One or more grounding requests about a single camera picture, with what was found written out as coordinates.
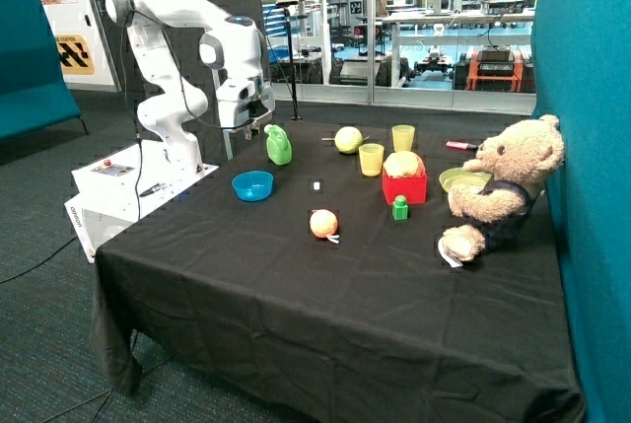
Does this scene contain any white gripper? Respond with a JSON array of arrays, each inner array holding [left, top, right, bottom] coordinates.
[[216, 76, 275, 139]]

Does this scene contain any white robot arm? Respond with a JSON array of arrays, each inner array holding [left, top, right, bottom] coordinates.
[[105, 0, 275, 173]]

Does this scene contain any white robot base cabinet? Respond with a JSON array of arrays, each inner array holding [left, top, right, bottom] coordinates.
[[65, 140, 217, 262]]

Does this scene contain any blue plastic bowl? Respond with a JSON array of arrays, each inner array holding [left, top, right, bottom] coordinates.
[[232, 171, 274, 202]]

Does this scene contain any green plastic jug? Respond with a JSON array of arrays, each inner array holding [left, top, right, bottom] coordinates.
[[264, 124, 293, 166]]

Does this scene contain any green plush ball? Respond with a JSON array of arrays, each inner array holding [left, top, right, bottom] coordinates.
[[320, 126, 369, 155]]

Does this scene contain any orange plush ball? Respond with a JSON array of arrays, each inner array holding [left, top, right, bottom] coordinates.
[[310, 209, 340, 245]]

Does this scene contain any yellow plastic cup front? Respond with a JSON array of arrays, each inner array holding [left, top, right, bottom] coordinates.
[[358, 143, 385, 177]]

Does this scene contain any yellow plastic cup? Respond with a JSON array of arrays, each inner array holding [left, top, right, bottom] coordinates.
[[358, 143, 385, 177], [391, 124, 415, 152]]

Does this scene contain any black stand pole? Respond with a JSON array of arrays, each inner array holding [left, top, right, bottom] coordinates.
[[275, 0, 302, 121]]

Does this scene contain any yellow plastic cup back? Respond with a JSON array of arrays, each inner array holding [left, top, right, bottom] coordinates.
[[391, 124, 415, 152]]

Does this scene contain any plush ball in box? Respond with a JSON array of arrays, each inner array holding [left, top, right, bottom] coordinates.
[[384, 151, 426, 178]]

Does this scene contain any black tablecloth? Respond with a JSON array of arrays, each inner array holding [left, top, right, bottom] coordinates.
[[92, 122, 586, 422]]

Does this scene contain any green toy block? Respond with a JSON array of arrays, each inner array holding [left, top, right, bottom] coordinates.
[[392, 195, 409, 221]]

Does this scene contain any red plastic box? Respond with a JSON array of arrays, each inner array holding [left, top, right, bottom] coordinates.
[[382, 170, 428, 205]]

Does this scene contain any yellow black sign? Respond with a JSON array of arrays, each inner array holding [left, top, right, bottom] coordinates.
[[55, 35, 95, 76]]

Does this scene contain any pink marker pen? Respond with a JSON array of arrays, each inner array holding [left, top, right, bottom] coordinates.
[[446, 141, 478, 151]]

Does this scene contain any green plastic plate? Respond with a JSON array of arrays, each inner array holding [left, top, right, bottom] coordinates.
[[439, 168, 491, 193]]

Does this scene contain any teal sofa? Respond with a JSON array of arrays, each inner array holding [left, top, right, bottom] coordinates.
[[1, 0, 82, 141]]

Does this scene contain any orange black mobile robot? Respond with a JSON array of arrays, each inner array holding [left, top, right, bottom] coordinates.
[[464, 45, 524, 93]]

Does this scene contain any beige teddy bear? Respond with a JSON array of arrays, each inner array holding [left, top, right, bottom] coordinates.
[[438, 114, 565, 268]]

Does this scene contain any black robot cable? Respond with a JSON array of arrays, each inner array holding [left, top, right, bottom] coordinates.
[[0, 8, 257, 286]]

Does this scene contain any teal partition wall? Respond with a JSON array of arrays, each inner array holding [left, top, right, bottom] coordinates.
[[531, 0, 630, 422]]

